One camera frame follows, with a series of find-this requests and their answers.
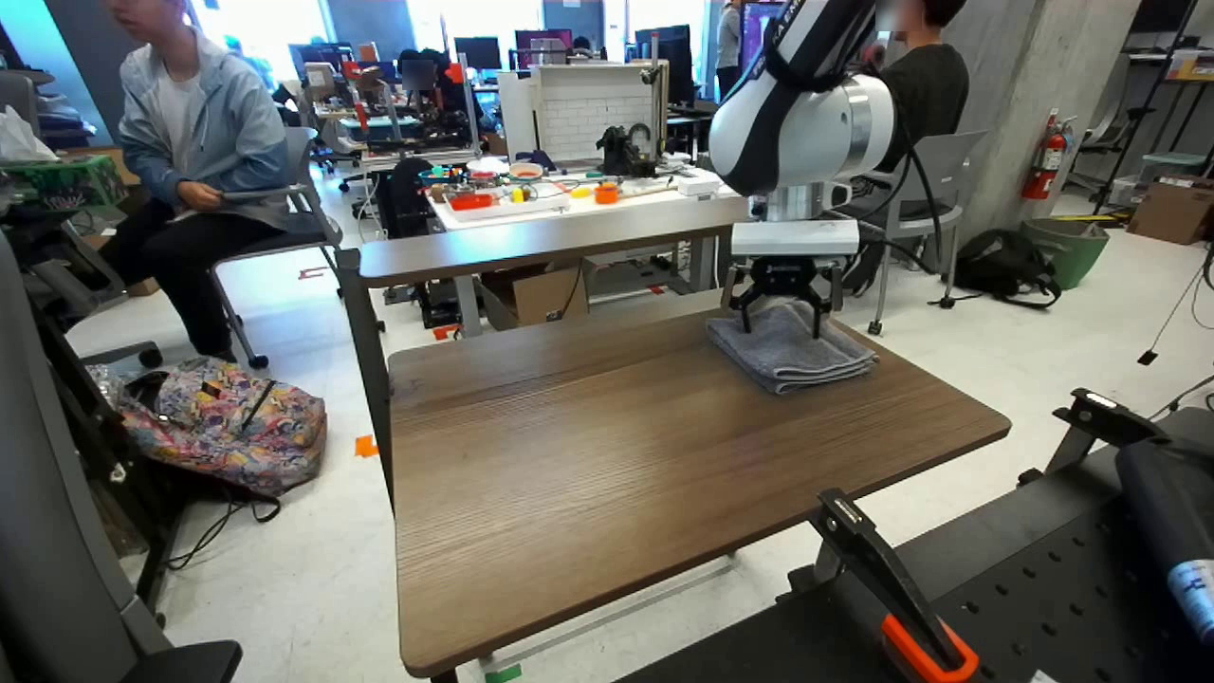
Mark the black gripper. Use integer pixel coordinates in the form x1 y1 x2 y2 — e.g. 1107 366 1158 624
725 255 847 346

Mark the grey towel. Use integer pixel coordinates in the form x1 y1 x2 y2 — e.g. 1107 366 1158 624
705 301 878 398

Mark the grey metal chair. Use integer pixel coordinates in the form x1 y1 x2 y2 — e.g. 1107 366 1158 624
840 127 1006 340

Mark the black bag on floor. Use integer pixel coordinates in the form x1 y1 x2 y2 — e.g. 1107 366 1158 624
953 225 1063 313

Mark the black object on white table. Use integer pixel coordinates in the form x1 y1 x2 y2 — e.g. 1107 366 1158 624
593 117 662 179

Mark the white work table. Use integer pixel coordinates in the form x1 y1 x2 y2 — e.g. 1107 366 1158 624
424 159 751 239

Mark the cardboard box under shelf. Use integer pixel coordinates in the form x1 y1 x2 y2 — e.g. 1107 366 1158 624
476 263 593 333

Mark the seated person in black shirt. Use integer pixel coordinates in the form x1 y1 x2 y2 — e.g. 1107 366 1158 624
868 0 975 175

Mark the white upright panel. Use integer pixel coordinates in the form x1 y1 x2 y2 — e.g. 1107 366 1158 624
495 56 674 168

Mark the green bin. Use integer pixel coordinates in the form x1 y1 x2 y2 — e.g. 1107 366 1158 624
1019 215 1116 294

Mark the red fire extinguisher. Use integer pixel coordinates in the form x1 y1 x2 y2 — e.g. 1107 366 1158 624
1018 107 1078 208

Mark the red tray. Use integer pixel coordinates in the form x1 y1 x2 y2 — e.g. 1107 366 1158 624
448 187 504 215

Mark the cardboard box by rack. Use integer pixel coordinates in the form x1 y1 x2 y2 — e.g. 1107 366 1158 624
1128 175 1214 247

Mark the dark metal storage rack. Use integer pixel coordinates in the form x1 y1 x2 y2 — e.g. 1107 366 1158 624
1088 21 1214 211

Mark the black and grey cylindrical device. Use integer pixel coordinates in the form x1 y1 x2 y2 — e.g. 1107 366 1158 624
1111 432 1214 641

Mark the chair of seated person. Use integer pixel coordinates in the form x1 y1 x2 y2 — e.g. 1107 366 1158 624
208 168 350 371

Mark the colourful patterned backpack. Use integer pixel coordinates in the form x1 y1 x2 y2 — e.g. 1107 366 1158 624
110 354 331 500

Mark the person in light blue jacket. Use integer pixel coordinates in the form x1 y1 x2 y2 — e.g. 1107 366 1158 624
98 0 314 362

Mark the green crate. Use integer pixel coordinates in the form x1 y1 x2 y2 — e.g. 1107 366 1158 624
0 147 126 204

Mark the grey office chair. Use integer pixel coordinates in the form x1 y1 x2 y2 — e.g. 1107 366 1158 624
0 232 247 683

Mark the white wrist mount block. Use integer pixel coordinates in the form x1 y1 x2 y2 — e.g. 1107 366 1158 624
728 215 866 263

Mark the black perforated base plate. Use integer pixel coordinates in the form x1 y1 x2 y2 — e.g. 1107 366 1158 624
619 438 1214 683

